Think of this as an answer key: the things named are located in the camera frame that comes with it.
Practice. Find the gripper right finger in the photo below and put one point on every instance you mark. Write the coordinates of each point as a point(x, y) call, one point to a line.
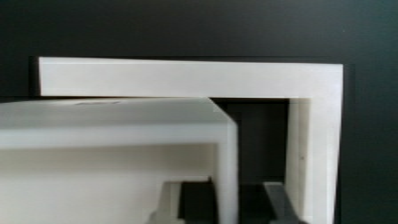
point(276, 212)

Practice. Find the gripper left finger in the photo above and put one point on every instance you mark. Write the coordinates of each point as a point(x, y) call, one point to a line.
point(187, 203)

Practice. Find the white drawer cabinet box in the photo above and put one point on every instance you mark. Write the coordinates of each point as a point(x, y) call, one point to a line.
point(93, 150)

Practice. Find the white U-shaped fence frame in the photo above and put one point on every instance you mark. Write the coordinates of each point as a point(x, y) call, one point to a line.
point(301, 81)

